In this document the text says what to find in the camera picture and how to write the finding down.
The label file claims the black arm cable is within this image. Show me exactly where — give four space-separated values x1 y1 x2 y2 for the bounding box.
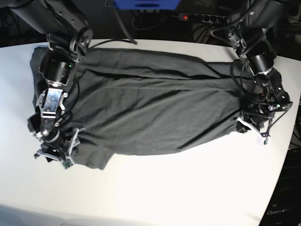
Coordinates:
89 0 138 48

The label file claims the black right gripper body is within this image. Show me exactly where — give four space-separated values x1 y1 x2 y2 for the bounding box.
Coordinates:
42 131 71 153

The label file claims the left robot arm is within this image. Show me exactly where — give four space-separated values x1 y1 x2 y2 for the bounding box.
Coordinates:
210 0 300 138

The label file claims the dark grey T-shirt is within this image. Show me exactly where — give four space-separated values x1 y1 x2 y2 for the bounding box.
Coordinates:
29 47 261 170

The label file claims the black power strip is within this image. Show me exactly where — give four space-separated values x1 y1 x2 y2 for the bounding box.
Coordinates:
177 13 227 24

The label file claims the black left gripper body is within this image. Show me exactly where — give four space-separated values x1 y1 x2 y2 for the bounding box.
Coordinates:
242 110 274 129

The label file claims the black OpenArm base box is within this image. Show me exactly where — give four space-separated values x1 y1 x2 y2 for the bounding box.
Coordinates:
259 148 301 226

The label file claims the blue plastic box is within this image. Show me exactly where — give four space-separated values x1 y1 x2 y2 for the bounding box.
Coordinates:
113 0 180 10

